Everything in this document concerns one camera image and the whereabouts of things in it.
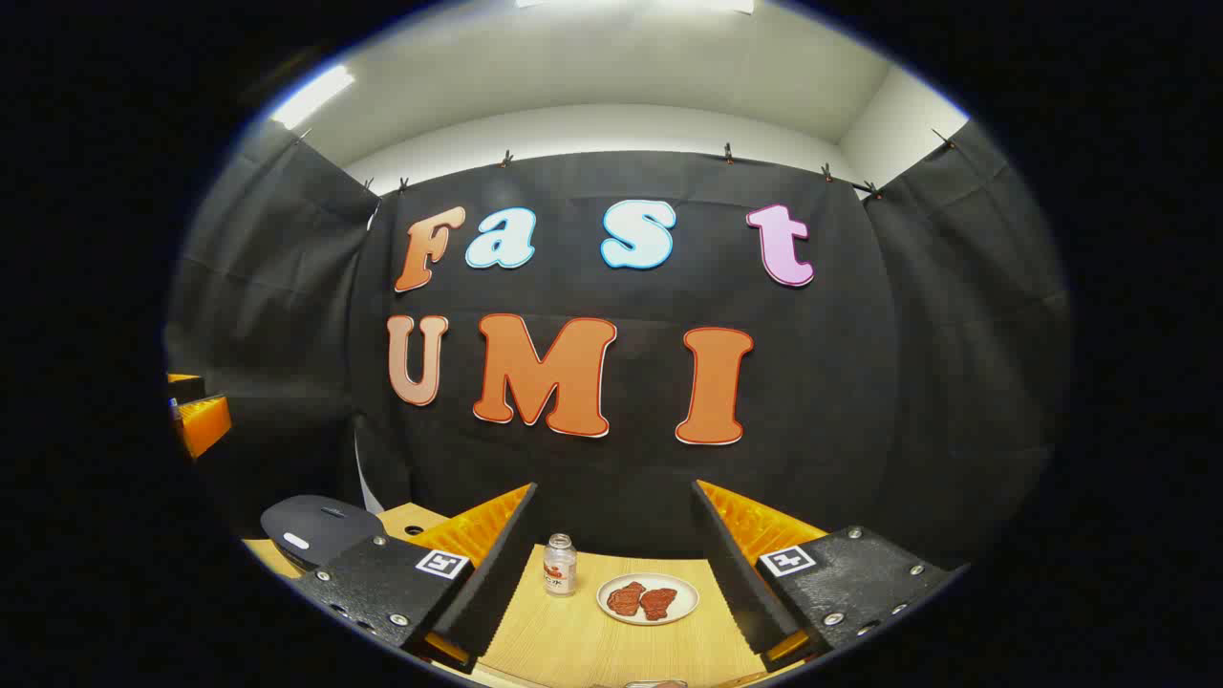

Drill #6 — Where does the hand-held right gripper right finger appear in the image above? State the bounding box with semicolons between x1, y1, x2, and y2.
690;480;968;670

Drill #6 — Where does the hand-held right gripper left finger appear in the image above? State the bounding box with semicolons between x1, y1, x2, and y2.
287;483;539;675

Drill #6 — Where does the white round plate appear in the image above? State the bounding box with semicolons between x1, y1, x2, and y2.
596;572;700;627

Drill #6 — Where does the clear plastic drink bottle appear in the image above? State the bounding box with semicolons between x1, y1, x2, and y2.
543;533;578;598

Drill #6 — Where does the black backdrop cloth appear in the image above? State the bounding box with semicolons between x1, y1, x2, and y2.
164;119;1076;574

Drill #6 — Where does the white ceiling light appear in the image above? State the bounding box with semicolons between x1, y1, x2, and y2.
270;65;355;130

